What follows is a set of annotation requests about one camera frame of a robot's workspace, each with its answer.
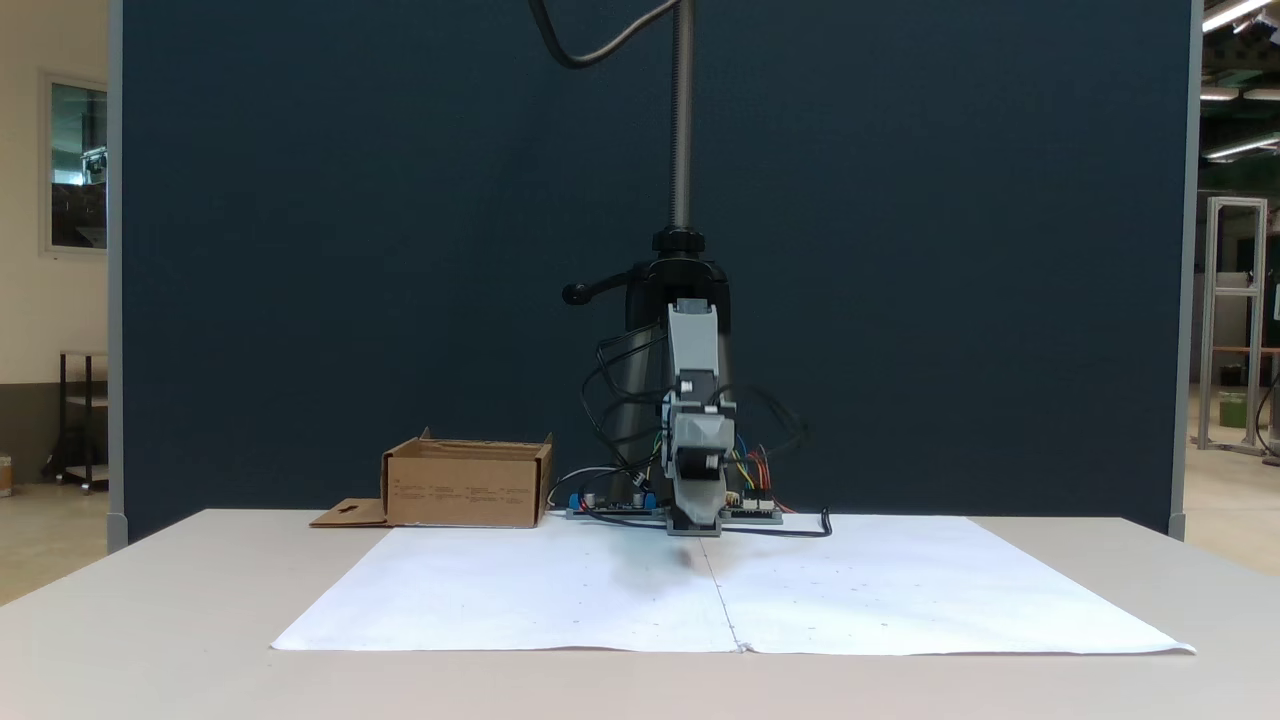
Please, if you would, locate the brown cardboard box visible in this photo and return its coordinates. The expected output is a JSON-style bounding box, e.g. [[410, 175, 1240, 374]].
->
[[309, 427, 555, 530]]

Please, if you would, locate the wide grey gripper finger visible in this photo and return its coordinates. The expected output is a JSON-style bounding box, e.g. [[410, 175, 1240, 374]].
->
[[671, 477, 724, 534]]

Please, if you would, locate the dark blue partition panel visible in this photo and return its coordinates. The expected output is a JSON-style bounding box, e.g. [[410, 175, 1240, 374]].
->
[[107, 0, 1202, 553]]

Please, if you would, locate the thick black cable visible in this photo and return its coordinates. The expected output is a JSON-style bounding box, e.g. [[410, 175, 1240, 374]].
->
[[720, 507, 834, 540]]

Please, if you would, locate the blue circuit board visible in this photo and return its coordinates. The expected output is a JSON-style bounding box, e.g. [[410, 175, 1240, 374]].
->
[[565, 488, 669, 522]]

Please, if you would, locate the white paper sheet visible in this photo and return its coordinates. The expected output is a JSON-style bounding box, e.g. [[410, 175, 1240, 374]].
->
[[270, 513, 1198, 657]]

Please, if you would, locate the black cart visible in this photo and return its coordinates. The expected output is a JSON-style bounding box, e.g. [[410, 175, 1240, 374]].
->
[[42, 349, 109, 495]]

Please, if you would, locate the circuit board with jumper wires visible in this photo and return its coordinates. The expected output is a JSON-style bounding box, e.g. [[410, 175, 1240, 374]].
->
[[722, 490, 785, 525]]

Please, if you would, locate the thin black wrist motor cable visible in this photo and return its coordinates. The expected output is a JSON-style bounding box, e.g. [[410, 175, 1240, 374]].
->
[[596, 328, 669, 403]]

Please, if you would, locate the thin black elbow motor cable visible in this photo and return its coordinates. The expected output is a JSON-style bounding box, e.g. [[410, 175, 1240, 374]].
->
[[581, 365, 669, 473]]

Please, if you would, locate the aluminium frame rack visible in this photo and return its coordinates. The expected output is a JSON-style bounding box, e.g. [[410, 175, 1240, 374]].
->
[[1192, 195, 1273, 457]]

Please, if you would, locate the framed wall window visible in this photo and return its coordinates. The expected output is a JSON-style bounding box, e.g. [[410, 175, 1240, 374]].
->
[[41, 71, 109, 257]]

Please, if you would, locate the grey camera cable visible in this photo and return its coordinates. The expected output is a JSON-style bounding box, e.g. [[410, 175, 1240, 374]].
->
[[527, 0, 683, 71]]

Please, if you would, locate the black tripod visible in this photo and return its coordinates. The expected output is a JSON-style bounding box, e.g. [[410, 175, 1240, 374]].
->
[[561, 0, 733, 506]]

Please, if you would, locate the thin black gripper motor cable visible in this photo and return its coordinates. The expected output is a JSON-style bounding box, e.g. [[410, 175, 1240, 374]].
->
[[735, 383, 809, 459]]

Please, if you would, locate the white cable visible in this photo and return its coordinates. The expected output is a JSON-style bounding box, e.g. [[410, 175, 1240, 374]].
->
[[546, 465, 613, 508]]

